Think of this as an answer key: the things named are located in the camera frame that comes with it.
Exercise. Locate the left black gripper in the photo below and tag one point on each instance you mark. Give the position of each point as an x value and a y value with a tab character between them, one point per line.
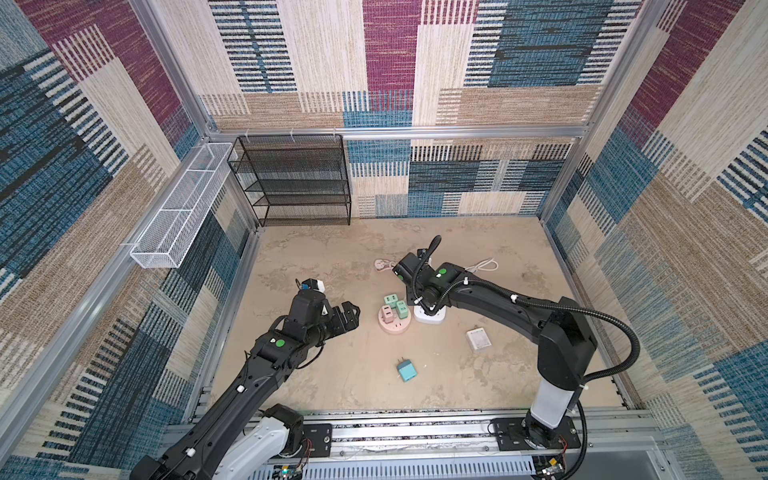
350	319

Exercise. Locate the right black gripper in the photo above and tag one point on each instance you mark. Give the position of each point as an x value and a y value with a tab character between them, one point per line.
409	297

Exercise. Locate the green plug adapter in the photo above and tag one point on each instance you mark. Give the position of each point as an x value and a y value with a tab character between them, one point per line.
391	300
402	310

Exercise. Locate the pink plug adapter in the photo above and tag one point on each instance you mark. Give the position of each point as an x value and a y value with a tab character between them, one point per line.
386	315

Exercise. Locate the white square wall adapter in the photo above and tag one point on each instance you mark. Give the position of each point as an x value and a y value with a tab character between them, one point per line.
478	339

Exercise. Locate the teal plug adapter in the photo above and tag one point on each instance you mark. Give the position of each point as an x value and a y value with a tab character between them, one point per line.
406	370

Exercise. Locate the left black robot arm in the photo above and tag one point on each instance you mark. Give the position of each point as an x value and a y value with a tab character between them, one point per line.
213	447

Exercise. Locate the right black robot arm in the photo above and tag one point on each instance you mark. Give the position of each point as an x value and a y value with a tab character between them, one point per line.
566	343

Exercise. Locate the white square power strip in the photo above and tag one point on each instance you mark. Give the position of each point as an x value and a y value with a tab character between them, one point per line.
431	319

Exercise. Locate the pink round power strip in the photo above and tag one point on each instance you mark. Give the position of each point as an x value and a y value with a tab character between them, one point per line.
397	327

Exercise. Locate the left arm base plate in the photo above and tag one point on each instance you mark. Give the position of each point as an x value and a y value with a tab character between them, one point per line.
309	441

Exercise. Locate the aluminium mounting rail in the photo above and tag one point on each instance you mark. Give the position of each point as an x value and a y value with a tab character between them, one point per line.
457	444

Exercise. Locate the black wire mesh shelf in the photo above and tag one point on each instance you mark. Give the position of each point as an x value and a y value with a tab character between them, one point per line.
294	180

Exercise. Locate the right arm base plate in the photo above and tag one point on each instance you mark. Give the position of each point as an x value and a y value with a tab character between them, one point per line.
524	433

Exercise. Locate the white wire mesh basket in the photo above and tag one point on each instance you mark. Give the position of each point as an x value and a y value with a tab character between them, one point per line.
165	242

